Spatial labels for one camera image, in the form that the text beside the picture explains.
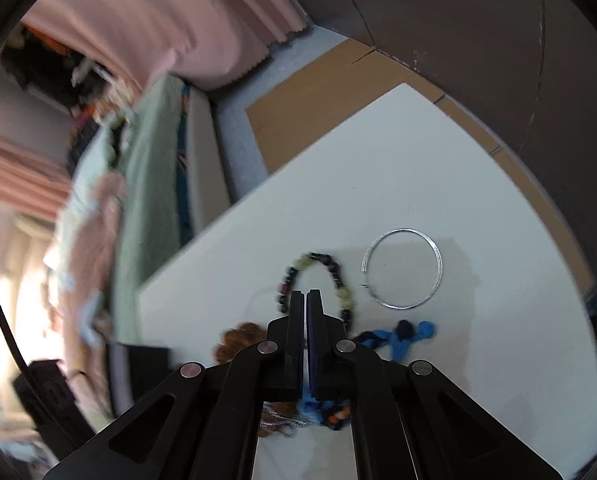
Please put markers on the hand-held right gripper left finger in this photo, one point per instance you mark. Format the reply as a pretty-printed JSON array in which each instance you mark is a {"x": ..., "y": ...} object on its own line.
[{"x": 297, "y": 340}]

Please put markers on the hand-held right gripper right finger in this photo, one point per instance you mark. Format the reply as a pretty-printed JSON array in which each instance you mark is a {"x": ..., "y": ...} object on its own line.
[{"x": 313, "y": 340}]

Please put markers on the brown hair scrunchie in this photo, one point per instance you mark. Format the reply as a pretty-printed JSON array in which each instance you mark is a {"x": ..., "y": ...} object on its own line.
[{"x": 238, "y": 340}]

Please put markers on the silver bangle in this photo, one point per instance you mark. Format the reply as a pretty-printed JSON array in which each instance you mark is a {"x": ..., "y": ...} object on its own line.
[{"x": 440, "y": 270}]

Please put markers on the peach floral blanket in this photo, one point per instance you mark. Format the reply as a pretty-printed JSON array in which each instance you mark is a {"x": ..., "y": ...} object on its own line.
[{"x": 93, "y": 260}]

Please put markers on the white bed base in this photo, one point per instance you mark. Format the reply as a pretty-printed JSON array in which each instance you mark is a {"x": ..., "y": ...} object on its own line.
[{"x": 206, "y": 170}]

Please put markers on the green bed sheet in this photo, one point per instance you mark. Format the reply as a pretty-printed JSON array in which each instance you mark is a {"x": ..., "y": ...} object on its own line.
[{"x": 148, "y": 185}]

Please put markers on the light green floral duvet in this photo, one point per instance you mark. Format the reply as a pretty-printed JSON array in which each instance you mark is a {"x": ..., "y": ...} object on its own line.
[{"x": 86, "y": 175}]

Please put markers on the pink curtain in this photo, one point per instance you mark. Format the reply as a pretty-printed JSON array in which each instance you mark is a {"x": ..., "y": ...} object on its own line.
[
  {"x": 178, "y": 10},
  {"x": 13, "y": 170}
]

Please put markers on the brown cardboard sheet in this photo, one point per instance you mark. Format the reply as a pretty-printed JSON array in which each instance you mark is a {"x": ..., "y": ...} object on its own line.
[{"x": 303, "y": 110}]

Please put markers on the pile of clothes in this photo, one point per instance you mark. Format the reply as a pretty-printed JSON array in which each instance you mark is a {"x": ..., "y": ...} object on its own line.
[{"x": 98, "y": 105}]

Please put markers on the dark hanging clothes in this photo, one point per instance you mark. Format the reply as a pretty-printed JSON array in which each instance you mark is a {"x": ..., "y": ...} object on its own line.
[{"x": 33, "y": 60}]

